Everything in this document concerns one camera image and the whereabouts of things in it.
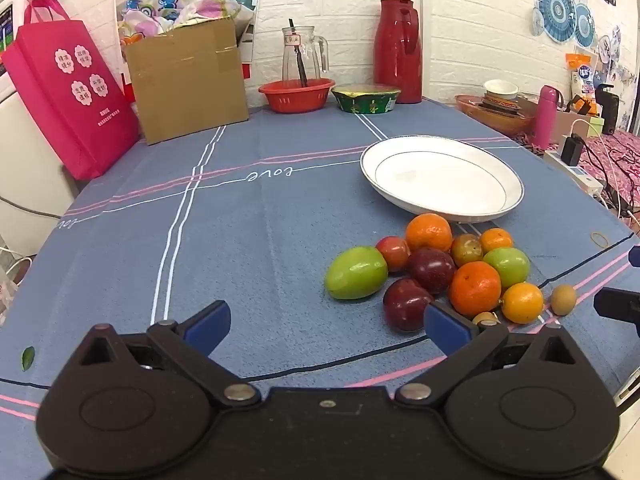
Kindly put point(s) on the blue paper fan wall decorations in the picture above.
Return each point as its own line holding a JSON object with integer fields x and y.
{"x": 556, "y": 10}

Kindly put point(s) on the small green jujube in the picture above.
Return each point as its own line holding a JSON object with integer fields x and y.
{"x": 509, "y": 266}

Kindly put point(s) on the glass pitcher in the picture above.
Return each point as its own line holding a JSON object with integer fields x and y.
{"x": 314, "y": 55}

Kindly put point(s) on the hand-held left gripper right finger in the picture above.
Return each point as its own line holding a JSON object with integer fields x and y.
{"x": 447, "y": 327}

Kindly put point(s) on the rubber band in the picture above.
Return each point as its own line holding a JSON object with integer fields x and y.
{"x": 593, "y": 236}

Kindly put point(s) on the black stirrer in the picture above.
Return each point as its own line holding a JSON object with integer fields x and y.
{"x": 301, "y": 67}

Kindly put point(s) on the red thermos jug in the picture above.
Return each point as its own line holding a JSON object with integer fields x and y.
{"x": 397, "y": 55}

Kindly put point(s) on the red-green small fruit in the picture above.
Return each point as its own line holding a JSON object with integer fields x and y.
{"x": 466, "y": 250}

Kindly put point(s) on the white bowl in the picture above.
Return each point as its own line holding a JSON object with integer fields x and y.
{"x": 501, "y": 89}

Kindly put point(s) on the pink floral cloth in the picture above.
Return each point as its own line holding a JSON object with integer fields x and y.
{"x": 615, "y": 155}

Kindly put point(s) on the pink tote bag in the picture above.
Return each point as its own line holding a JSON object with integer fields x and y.
{"x": 65, "y": 100}

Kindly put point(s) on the green leaf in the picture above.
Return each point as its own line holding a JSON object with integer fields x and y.
{"x": 28, "y": 358}

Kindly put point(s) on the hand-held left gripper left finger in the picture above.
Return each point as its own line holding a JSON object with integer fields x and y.
{"x": 210, "y": 325}

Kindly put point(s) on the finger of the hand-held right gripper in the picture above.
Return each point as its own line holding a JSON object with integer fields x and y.
{"x": 620, "y": 307}
{"x": 635, "y": 252}

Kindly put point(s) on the blue striped tablecloth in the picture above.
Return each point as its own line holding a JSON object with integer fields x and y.
{"x": 250, "y": 260}

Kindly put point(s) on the white plate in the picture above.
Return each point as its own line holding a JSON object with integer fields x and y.
{"x": 440, "y": 180}

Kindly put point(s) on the black pump bottle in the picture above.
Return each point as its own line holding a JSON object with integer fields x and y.
{"x": 610, "y": 110}

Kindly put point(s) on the orange white snack packet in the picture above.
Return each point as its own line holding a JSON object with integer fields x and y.
{"x": 584, "y": 77}

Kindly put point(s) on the small red apple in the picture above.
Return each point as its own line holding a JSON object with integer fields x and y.
{"x": 393, "y": 252}

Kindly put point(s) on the patterned dish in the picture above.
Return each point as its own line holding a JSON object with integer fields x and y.
{"x": 500, "y": 104}

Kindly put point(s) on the pink bottle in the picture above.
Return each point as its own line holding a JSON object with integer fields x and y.
{"x": 544, "y": 120}

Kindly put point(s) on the large orange tangerine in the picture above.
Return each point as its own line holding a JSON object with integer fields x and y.
{"x": 429, "y": 232}
{"x": 475, "y": 287}

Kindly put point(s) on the red plastic bowl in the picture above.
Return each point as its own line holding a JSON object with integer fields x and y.
{"x": 295, "y": 100}

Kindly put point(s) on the cardboard box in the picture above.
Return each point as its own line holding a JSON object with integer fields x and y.
{"x": 185, "y": 85}

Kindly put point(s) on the black charger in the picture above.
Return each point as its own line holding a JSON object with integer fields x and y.
{"x": 571, "y": 150}

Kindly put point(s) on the green patterned bowl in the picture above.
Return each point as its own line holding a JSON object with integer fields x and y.
{"x": 365, "y": 104}

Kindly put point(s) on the dark red plum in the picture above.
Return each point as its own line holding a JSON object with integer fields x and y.
{"x": 407, "y": 305}
{"x": 432, "y": 270}

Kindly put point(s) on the brown kiwi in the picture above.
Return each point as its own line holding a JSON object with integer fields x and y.
{"x": 563, "y": 300}
{"x": 484, "y": 317}

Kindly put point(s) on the white power strip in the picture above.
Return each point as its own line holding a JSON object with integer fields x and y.
{"x": 577, "y": 175}

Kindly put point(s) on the small orange mandarin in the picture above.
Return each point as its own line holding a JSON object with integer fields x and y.
{"x": 496, "y": 240}
{"x": 522, "y": 302}

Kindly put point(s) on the large green mango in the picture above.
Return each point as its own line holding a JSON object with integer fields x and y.
{"x": 356, "y": 273}

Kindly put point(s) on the orange tray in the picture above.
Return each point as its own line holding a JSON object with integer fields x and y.
{"x": 495, "y": 120}

